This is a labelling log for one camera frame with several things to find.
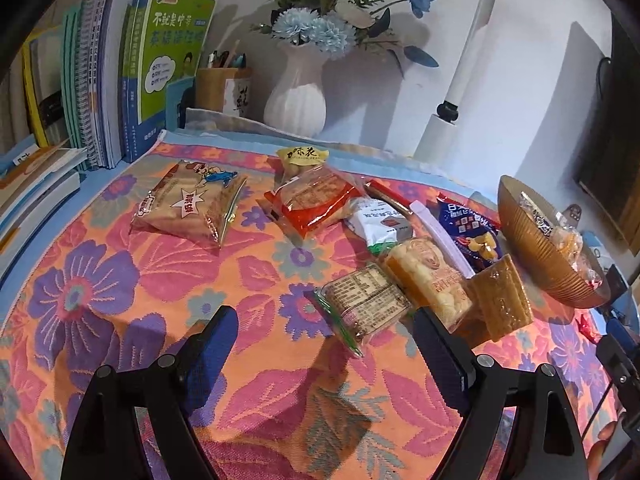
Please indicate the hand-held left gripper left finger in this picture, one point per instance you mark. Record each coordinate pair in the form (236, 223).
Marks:
(220, 340)

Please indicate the floral woven cloth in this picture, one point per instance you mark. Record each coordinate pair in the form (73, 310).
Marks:
(150, 310)

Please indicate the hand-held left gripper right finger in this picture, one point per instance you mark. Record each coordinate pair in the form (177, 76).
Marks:
(440, 355)

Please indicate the clear labelled biscuit packet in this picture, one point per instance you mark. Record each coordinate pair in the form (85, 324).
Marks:
(362, 302)

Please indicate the red wrapped candy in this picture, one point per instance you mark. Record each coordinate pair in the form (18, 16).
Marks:
(587, 327)

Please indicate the small yellow puff packet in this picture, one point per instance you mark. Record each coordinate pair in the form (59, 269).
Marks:
(567, 242)

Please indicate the wooden pen holder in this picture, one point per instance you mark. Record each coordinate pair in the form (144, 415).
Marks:
(220, 92)

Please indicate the stack of flat books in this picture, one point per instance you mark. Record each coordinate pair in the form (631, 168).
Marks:
(35, 185)

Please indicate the yellow snack packet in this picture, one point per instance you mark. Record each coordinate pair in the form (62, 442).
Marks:
(302, 157)

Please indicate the cartoon print biscuit packet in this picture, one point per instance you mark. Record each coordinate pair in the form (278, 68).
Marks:
(185, 205)

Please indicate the red wafer stick packet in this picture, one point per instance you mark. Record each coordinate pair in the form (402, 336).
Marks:
(387, 195)

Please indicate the clear square cracker packet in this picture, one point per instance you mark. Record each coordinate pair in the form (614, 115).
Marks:
(500, 297)

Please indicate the blue white artificial flowers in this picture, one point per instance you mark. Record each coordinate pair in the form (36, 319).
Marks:
(320, 25)

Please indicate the green cover book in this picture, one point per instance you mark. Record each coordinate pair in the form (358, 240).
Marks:
(172, 50)

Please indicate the silver wrapped snack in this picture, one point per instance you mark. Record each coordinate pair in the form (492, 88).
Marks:
(537, 215)

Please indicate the small red white packet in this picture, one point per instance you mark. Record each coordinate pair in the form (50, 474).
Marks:
(592, 275)

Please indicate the small teal box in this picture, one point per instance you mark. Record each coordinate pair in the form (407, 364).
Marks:
(177, 105)

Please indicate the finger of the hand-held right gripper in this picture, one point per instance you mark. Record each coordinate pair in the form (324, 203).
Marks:
(616, 287)
(615, 357)

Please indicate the bunch of pens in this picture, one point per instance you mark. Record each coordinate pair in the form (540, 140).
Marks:
(225, 57)

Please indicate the white green snack packet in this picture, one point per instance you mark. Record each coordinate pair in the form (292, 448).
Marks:
(380, 222)

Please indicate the lilac long snack packet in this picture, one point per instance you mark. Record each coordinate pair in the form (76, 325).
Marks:
(435, 230)

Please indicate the row of upright books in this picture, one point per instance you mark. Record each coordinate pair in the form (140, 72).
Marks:
(95, 75)

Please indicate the white desk lamp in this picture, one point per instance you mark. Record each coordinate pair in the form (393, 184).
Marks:
(472, 60)

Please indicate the white ribbed vase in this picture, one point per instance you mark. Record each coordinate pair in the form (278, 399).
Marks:
(295, 100)

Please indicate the clear yellow puff packet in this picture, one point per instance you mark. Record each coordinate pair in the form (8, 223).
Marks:
(430, 280)

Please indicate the gold ribbed bowl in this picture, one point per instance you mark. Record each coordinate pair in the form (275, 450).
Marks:
(530, 250)

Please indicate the orange cracker packet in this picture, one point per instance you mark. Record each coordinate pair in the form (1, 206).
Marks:
(310, 205)

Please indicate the blue cracker packet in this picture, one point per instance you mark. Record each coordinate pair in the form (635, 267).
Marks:
(470, 232)

